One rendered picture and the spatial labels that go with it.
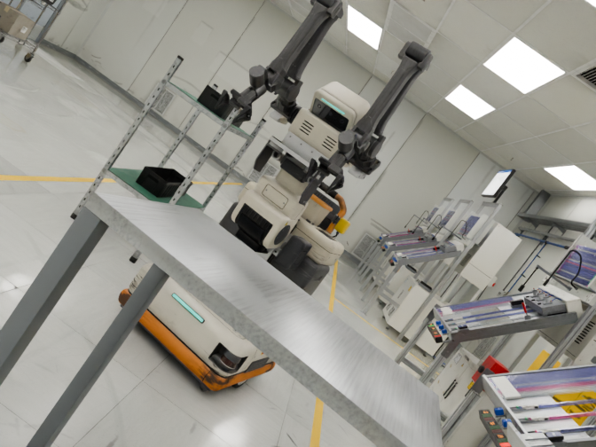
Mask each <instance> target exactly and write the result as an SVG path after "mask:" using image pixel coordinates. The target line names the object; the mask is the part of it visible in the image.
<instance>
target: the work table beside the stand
mask: <svg viewBox="0 0 596 447"><path fill-rule="evenodd" d="M84 206H85V207H83V208H82V210H81V211H80V213H79V214H78V216H77V217H76V218H75V220H74V221H73V223H72V224H71V226H70V227H69V229H68V230H67V232H66V234H65V235H64V237H63V238H62V240H61V241H60V242H59V244H58V245H57V247H56V248H55V250H54V251H53V252H52V254H51V256H50V257H49V259H48V260H47V262H46V263H45V265H44V266H43V267H42V269H41V270H40V272H39V273H38V275H37V276H36V278H35V280H34V281H33V283H32V284H31V286H30V287H29V289H28V290H27V291H26V293H25V294H24V296H23V297H22V299H21V300H20V302H19V303H18V305H17V306H16V308H15V309H14V311H13V312H12V314H11V315H10V316H9V318H8V319H7V321H6V322H5V324H4V326H3V327H2V329H1V330H0V386H1V385H2V384H3V382H4V380H5V379H6V377H7V376H8V374H9V373H10V371H11V370H12V368H13V367H14V366H15V365H16V363H17V362H18V360H19V359H20V357H21V355H22V354H23V352H24V351H25V349H26V348H27V346H28V344H29V343H30V342H31V341H32V340H33V338H34V337H35V335H36V333H37V332H38V330H39V329H40V327H41V326H42V324H43V323H44V321H45V320H46V318H47V317H48V316H49V315H50V313H51V311H52V310H53V308H54V307H55V305H56V304H57V302H58V301H59V299H60V298H61V296H62V295H63V293H65V291H66V290H67V288H68V286H69V285H70V283H71V282H72V281H73V279H74V278H75V276H76V274H77V273H78V271H79V270H80V269H81V268H82V266H83V264H84V263H85V261H86V260H87V259H88V257H89V256H90V254H91V252H92V251H93V249H94V248H95V246H96V245H97V244H98V242H99V241H100V239H101V238H102V237H103V235H104V234H105V232H106V230H107V229H108V227H109V226H110V227H111V228H112V229H113V230H114V231H116V232H117V233H118V234H120V235H121V236H122V237H123V238H124V239H126V240H127V241H128V242H129V243H130V244H131V245H132V246H133V247H135V248H136V249H137V250H138V251H140V252H141V253H142V254H143V255H145V256H146V257H147V258H148V259H150V260H151V261H152V262H153V265H152V267H151V268H150V269H149V271H148V272H147V273H146V274H145V276H144V278H143V279H142V280H141V282H140V283H139V285H138V286H137V288H136V289H135V291H134V292H133V294H132V295H131V297H130V298H129V299H128V300H127V302H126V303H125V305H124V306H123V308H122V309H121V311H120V312H119V314H118V315H117V317H116V318H115V320H114V321H113V323H112V324H111V325H110V326H109V328H108V329H107V330H106V332H105V334H104V335H103V337H102V338H101V340H100V341H99V342H98V344H97V346H96V347H95V349H94V350H92V352H91V353H90V355H89V357H88V358H87V360H86V361H85V362H84V364H83V365H82V367H81V369H80V370H79V371H78V373H77V374H76V375H75V377H74V378H73V380H72V381H71V382H70V384H69V385H68V387H67V389H66V390H65V391H64V393H63V394H62V396H61V397H60V399H59V400H58V401H57V402H56V404H55V405H54V407H53V408H52V410H51V411H50V413H49V414H48V416H47V417H46V419H45V420H44V421H43V423H42V425H41V426H40V427H39V428H38V430H37V431H36V432H35V434H34V436H33V437H32V439H31V440H30V441H29V443H28V444H27V446H26V447H51V445H52V444H53V443H54V441H55V440H56V438H57V437H58V435H59V434H60V432H61V431H62V429H63V428H64V426H65V425H66V424H67V423H68V421H69V420H70V418H71V417H72V416H73V414H74V413H75V411H76V409H77V408H78V407H79V405H80V404H81V402H82V400H83V399H84V398H85V397H86V396H87V394H88V393H89V391H90V390H91V388H92V387H93V385H94V384H95V383H96V381H97V380H98V378H99V376H100V375H101V374H102V372H103V371H104V370H105V369H106V367H107V366H108V364H109V363H110V361H111V360H112V358H113V357H114V355H115V354H116V352H117V351H118V349H119V348H120V347H121V345H122V344H123V343H124V341H125V340H126V339H127V337H128V336H129V334H130V332H131V331H132V330H133V328H134V327H135V325H136V324H137V322H138V321H139V319H140V318H141V317H142V316H143V315H144V313H145V311H146V310H147V308H148V307H149V306H150V304H151V303H152V301H153V299H154V298H155V297H156V295H157V294H158V293H159V292H160V290H161V289H162V287H163V286H164V284H165V283H166V281H167V280H168V279H169V277H172V278H173V279H174V280H175V281H176V282H177V283H178V284H180V285H181V286H182V287H183V288H185V289H186V290H187V291H188V292H190V293H191V294H192V295H193V296H195V297H196V298H197V299H198V300H199V301H201V302H202V303H203V304H205V305H206V306H207V307H208V308H209V309H211V310H212V311H213V312H214V313H215V314H216V315H217V316H218V317H220V318H221V319H222V320H223V321H225V322H226V323H227V324H228V325H230V326H231V327H232V328H233V329H235V330H236V331H237V332H238V333H240V334H241V335H242V336H243V337H245V338H246V339H247V340H248V341H250V342H251V343H252V344H253V345H254V346H256V347H257V348H258V349H259V350H261V351H262V353H263V354H265V355H266V356H267V357H268V358H270V359H271V360H272V361H273V362H275V363H276V364H277V365H278V366H280V367H281V368H282V369H283V370H285V371H286V372H287V373H288V374H290V375H291V376H292V377H293V378H294V379H296V380H297V381H298V382H300V383H301V384H302V385H303V386H304V387H305V388H306V389H307V390H308V391H310V392H311V393H312V394H313V395H315V396H316V397H317V398H318V399H320V400H321V401H322V402H323V403H325V404H326V405H327V406H328V407H330V408H331V409H332V410H333V411H334V412H336V413H337V414H338V415H340V416H341V417H342V418H343V419H344V420H346V421H347V422H348V423H349V424H350V425H351V426H352V427H354V428H355V429H356V430H357V431H358V432H360V433H361V434H362V435H363V436H365V437H366V438H367V439H368V440H370V441H371V442H372V443H373V444H375V445H376V447H443V440H442V429H441V416H440V404H439V395H437V394H436V393H435V392H434V391H432V390H431V389H430V388H428V387H427V386H426V385H424V384H423V383H422V382H420V381H419V380H418V379H416V378H415V377H414V376H413V375H411V374H410V373H409V372H407V371H406V370H405V369H404V368H403V367H402V366H400V365H399V364H398V363H396V362H395V361H394V360H392V359H391V358H390V357H388V356H387V355H386V354H384V353H383V352H382V351H381V350H379V349H378V348H376V347H375V346H374V345H373V344H371V343H370V342H369V341H368V340H367V339H366V338H364V337H363V336H362V335H361V334H359V333H358V332H356V331H355V330H354V329H353V328H351V327H350V326H349V325H347V324H346V323H345V322H343V321H342V320H341V319H339V318H338V317H337V316H335V315H334V314H333V313H332V312H331V311H330V310H328V309H327V308H326V307H325V306H323V305H322V304H321V303H319V302H318V301H317V300H315V299H314V298H313V297H311V296H310V295H309V294H307V293H306V292H305V291H303V290H302V289H301V288H300V287H298V286H297V285H296V284H295V283H294V282H293V281H291V280H290V279H289V278H287V277H286V276H285V275H283V274H282V273H281V272H280V271H278V270H277V269H275V268H274V267H273V266H272V265H270V264H269V263H267V262H266V261H265V260H264V259H262V257H261V256H259V255H258V254H257V253H255V252H254V251H253V250H251V249H250V248H249V247H247V246H246V245H245V244H244V243H242V242H241V241H240V240H238V239H237V238H236V237H234V236H233V235H232V234H230V233H229V232H228V231H227V230H225V229H224V228H223V227H222V226H221V225H220V224H218V223H217V222H215V221H214V220H213V219H212V218H210V217H209V216H207V215H206V214H205V213H204V212H202V211H201V210H200V209H199V208H189V207H184V206H178V205H173V204H168V203H161V202H156V201H150V200H141V199H135V198H130V197H124V196H118V195H112V194H107V193H102V192H93V194H92V195H91V196H90V198H89V199H88V200H87V202H86V203H85V205H84Z"/></svg>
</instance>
